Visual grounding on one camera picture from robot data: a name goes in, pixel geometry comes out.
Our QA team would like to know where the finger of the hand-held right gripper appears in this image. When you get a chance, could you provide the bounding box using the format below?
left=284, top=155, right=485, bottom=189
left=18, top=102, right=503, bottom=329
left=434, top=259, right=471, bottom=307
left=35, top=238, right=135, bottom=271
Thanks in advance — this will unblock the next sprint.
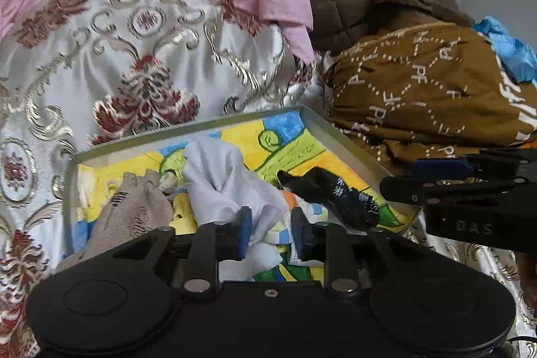
left=380, top=175, right=518, bottom=205
left=413, top=150, right=537, bottom=180

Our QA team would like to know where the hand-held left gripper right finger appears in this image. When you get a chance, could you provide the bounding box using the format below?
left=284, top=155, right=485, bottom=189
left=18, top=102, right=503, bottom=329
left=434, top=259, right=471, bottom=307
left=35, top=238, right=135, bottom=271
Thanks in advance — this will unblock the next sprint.
left=290, top=207, right=424, bottom=296

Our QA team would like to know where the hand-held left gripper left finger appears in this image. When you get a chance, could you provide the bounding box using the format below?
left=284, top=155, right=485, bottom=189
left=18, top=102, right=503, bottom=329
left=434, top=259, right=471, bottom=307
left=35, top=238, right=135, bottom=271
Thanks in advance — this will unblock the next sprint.
left=111, top=206, right=253, bottom=296

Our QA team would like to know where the yellow striped sock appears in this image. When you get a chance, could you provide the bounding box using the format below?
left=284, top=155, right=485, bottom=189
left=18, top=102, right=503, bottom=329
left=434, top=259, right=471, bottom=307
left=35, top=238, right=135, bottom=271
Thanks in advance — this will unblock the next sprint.
left=252, top=190, right=336, bottom=270

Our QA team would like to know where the white sock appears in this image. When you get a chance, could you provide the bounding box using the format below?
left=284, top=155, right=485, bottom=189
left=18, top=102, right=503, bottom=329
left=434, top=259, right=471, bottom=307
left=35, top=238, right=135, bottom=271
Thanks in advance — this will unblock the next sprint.
left=182, top=136, right=294, bottom=283

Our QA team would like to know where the black striped sock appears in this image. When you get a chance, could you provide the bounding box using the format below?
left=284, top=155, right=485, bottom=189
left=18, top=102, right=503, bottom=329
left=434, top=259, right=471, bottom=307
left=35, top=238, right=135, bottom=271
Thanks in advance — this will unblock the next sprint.
left=277, top=167, right=380, bottom=231

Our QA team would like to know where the grey tray with cartoon lining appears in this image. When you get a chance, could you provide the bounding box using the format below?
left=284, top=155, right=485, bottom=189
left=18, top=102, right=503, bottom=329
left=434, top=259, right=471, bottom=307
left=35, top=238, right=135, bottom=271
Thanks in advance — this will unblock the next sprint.
left=63, top=104, right=424, bottom=283

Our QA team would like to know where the beige sock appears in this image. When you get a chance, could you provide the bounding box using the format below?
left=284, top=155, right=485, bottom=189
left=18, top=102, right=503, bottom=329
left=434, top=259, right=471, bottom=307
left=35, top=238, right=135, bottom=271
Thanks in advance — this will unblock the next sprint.
left=63, top=169, right=177, bottom=262

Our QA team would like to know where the brown printed cloth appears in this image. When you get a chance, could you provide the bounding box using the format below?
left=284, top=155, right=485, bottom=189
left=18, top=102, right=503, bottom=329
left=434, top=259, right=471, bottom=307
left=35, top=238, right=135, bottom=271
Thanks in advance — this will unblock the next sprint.
left=323, top=22, right=537, bottom=178

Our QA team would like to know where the blue plastic bag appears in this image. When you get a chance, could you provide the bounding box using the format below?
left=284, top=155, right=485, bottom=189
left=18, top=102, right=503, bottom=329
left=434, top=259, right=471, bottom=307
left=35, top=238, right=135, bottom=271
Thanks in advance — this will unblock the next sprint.
left=472, top=16, right=537, bottom=84

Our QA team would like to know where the floral satin bedspread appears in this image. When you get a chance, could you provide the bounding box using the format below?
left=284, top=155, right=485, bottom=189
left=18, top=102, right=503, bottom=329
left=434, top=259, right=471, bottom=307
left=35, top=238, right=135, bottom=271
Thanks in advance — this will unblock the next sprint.
left=0, top=0, right=537, bottom=358

